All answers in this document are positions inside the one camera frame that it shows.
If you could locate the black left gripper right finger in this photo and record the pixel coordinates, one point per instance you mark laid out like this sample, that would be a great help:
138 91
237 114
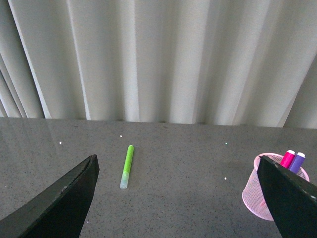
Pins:
291 200

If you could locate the pink marker pen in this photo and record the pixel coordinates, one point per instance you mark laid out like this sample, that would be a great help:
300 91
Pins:
288 158

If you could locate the green marker pen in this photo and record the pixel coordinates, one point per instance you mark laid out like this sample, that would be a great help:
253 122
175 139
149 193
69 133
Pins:
127 167

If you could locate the pink mesh cup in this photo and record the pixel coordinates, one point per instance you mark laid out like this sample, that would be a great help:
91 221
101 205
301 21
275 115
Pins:
252 195

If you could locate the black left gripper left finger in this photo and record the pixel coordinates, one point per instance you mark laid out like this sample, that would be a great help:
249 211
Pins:
60 210

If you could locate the purple marker pen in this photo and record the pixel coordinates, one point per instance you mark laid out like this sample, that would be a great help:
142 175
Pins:
297 162

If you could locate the white curtain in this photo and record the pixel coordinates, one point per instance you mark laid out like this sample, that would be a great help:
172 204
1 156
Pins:
222 62

